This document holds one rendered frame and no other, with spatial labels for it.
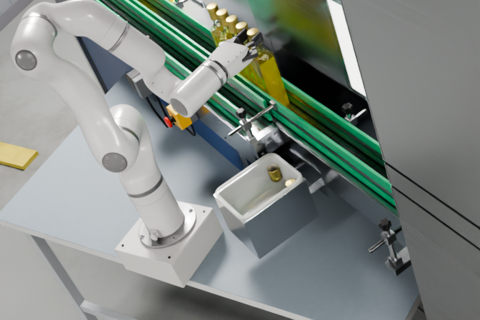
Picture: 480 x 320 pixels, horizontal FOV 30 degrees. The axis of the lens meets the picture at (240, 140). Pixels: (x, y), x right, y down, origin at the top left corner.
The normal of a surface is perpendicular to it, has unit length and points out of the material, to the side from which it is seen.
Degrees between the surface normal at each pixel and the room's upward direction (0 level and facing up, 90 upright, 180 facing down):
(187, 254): 90
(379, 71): 90
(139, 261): 90
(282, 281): 0
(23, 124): 0
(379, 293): 0
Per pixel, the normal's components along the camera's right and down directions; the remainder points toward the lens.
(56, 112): -0.29, -0.72
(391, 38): -0.80, 0.55
